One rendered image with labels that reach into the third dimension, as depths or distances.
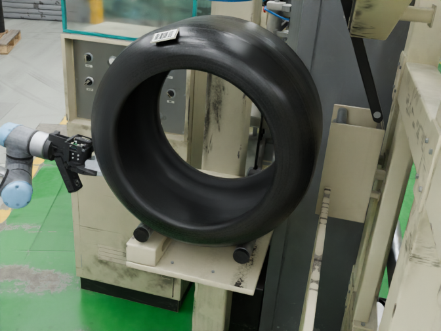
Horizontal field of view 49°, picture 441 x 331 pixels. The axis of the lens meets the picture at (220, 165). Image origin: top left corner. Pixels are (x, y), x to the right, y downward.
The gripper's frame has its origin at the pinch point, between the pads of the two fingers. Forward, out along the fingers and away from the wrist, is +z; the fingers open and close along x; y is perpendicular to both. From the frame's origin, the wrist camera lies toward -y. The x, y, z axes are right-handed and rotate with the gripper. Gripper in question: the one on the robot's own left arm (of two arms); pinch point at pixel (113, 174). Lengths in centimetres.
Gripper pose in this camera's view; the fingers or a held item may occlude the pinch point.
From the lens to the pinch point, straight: 139.6
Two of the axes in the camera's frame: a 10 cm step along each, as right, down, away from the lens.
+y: 1.9, -8.8, -4.3
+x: 2.6, -3.8, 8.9
